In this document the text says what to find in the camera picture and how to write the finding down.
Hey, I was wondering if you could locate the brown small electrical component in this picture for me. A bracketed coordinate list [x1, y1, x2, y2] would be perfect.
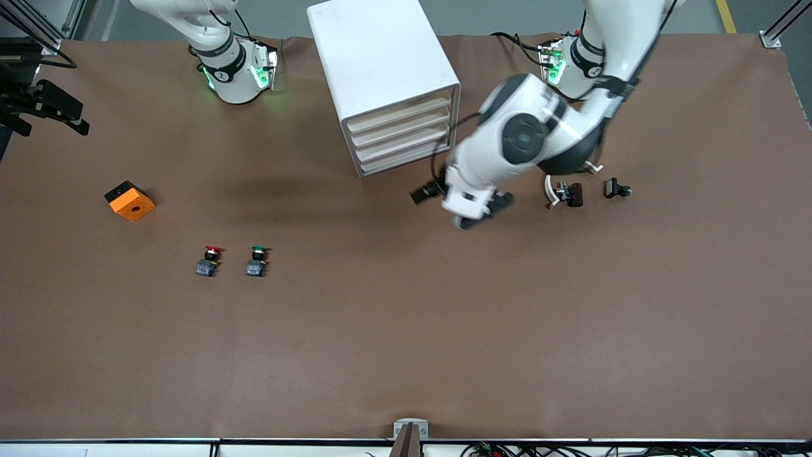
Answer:
[555, 182, 584, 208]

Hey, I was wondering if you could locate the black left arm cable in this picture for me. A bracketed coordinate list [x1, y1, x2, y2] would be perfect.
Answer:
[431, 113, 483, 185]

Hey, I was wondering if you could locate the white curved plastic bracket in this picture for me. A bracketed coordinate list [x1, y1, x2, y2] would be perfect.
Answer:
[544, 162, 604, 209]

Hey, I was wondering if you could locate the aluminium frame profile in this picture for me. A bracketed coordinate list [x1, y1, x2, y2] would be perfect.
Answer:
[759, 0, 812, 48]
[0, 0, 64, 56]

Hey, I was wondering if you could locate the orange button enclosure box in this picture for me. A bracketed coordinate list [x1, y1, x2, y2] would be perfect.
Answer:
[105, 180, 156, 222]

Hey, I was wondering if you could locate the black left base cable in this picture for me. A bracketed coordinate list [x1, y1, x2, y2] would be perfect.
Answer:
[490, 32, 547, 67]

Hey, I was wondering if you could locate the black base cable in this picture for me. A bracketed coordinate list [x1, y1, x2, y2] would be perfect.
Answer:
[490, 32, 547, 67]
[219, 10, 258, 42]

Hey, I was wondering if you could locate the green push button switch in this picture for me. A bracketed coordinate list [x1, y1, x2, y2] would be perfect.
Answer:
[246, 246, 272, 277]

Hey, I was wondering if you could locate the black right base cable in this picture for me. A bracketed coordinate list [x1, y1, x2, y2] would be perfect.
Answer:
[219, 10, 258, 42]

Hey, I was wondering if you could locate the red push button switch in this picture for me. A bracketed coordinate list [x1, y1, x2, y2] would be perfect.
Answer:
[196, 245, 223, 277]

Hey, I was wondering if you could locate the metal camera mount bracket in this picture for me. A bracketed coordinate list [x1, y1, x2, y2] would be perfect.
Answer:
[388, 419, 429, 457]

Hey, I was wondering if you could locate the black cable bundle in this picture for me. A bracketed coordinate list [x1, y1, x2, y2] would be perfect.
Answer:
[460, 442, 812, 457]

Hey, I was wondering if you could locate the white table edge rail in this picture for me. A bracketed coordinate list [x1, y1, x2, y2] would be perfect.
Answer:
[0, 438, 812, 457]

